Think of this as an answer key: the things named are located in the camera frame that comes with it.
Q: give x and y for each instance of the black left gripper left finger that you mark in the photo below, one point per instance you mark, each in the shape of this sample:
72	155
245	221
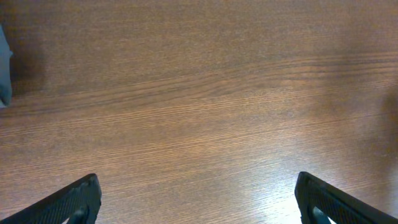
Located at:
78	202

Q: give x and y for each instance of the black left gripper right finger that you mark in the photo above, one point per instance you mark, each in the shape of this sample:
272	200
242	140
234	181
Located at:
320	202

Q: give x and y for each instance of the white polo shirt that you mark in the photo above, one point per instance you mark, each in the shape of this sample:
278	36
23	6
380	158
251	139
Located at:
5	77

